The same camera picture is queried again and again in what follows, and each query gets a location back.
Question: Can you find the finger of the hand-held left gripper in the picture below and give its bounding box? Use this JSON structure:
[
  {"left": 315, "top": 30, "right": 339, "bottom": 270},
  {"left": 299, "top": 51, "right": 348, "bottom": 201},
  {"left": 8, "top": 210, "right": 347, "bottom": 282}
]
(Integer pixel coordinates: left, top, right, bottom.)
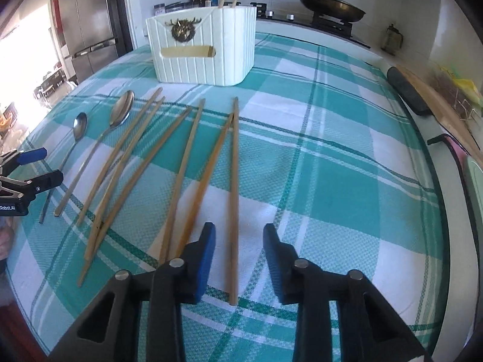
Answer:
[
  {"left": 0, "top": 170, "right": 64, "bottom": 201},
  {"left": 0, "top": 148, "right": 46, "bottom": 176}
]

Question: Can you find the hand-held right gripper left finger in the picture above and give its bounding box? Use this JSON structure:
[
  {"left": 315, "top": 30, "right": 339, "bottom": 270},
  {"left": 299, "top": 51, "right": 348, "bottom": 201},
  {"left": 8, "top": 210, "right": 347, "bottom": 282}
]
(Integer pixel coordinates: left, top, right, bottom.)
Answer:
[{"left": 47, "top": 222, "right": 216, "bottom": 362}]

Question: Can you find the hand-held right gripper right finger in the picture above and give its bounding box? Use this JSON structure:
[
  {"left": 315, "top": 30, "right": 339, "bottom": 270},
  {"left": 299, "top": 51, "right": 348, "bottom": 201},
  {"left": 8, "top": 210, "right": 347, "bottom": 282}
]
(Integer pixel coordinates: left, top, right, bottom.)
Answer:
[{"left": 263, "top": 223, "right": 434, "bottom": 362}]

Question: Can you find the white ribbed utensil holder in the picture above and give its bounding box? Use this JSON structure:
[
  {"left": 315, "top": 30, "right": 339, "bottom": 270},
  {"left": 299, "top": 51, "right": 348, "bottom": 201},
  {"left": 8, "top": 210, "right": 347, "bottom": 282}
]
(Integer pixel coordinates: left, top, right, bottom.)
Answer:
[{"left": 146, "top": 5, "right": 257, "bottom": 85}]

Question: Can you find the small metal spoon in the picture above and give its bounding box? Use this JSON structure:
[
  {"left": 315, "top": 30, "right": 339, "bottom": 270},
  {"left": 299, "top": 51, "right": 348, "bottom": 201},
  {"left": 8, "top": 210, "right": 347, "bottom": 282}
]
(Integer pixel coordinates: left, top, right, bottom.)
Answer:
[{"left": 39, "top": 112, "right": 88, "bottom": 224}]

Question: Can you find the dining table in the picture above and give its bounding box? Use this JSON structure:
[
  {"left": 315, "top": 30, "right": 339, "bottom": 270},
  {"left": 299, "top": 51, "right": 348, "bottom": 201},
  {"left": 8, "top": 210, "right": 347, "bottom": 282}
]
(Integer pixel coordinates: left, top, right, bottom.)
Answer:
[{"left": 34, "top": 66, "right": 78, "bottom": 100}]

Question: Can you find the large metal spoon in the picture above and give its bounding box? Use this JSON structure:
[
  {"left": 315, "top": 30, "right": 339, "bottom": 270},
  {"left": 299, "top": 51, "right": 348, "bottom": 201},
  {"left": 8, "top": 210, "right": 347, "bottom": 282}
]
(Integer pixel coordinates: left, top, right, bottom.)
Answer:
[{"left": 55, "top": 90, "right": 136, "bottom": 217}]

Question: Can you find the grey steel refrigerator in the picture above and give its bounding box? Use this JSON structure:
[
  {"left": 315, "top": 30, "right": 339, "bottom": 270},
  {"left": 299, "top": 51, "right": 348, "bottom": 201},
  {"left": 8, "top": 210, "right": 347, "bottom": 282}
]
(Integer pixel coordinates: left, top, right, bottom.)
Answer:
[{"left": 49, "top": 0, "right": 133, "bottom": 84}]

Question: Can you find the pale green tray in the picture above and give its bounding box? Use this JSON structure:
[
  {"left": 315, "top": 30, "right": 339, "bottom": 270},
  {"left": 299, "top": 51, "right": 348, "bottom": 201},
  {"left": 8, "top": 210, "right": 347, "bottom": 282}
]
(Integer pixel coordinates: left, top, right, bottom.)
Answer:
[{"left": 463, "top": 156, "right": 483, "bottom": 246}]

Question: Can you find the black oblong block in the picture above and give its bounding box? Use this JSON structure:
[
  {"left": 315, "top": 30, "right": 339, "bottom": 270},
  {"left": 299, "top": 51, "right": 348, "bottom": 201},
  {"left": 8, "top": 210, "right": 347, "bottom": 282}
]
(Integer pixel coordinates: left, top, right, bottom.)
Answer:
[{"left": 388, "top": 66, "right": 433, "bottom": 116}]

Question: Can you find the wooden cutting board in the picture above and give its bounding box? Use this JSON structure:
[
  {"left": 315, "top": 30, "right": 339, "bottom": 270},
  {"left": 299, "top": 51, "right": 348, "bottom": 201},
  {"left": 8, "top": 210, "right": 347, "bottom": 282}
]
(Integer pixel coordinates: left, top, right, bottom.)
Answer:
[{"left": 394, "top": 64, "right": 478, "bottom": 148}]

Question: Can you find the black gas stove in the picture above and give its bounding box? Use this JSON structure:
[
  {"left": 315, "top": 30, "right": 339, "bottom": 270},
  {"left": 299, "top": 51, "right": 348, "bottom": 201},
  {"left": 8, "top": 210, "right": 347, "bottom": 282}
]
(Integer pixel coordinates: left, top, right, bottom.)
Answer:
[{"left": 257, "top": 2, "right": 372, "bottom": 48}]

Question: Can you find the yellow plastic bag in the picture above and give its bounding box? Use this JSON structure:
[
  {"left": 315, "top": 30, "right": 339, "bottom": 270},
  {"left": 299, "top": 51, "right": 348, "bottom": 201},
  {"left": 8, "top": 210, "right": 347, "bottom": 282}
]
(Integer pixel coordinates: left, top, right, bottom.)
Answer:
[{"left": 440, "top": 64, "right": 483, "bottom": 106}]

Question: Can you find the black curved handle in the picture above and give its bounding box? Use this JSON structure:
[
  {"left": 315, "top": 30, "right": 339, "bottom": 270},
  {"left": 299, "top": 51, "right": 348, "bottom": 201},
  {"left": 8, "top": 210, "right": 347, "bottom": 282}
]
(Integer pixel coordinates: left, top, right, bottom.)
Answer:
[{"left": 427, "top": 134, "right": 466, "bottom": 185}]

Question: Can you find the metal wire rack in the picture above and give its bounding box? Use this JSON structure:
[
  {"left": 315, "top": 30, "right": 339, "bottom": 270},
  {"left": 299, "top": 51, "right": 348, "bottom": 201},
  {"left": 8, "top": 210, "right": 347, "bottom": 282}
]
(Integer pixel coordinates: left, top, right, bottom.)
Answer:
[{"left": 434, "top": 64, "right": 483, "bottom": 122}]

